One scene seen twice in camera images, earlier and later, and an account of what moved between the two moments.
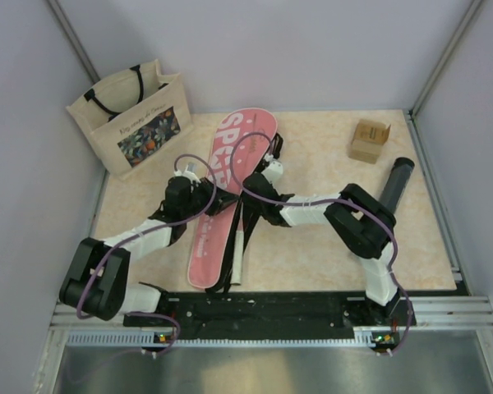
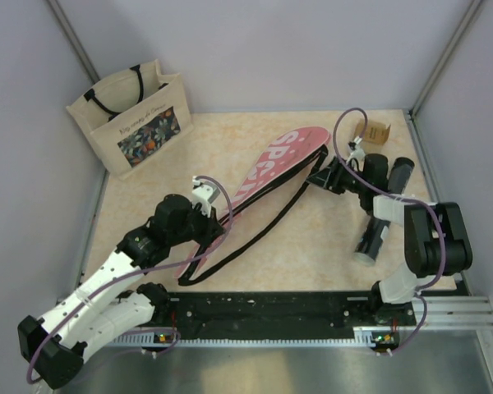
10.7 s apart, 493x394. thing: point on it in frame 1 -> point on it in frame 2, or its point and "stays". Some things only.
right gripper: x=247 y=199 -> x=330 y=177
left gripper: x=216 y=204 -> x=212 y=228
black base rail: x=269 y=311 stays
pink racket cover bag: x=242 y=140 -> x=289 y=147
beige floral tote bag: x=134 y=117 stays
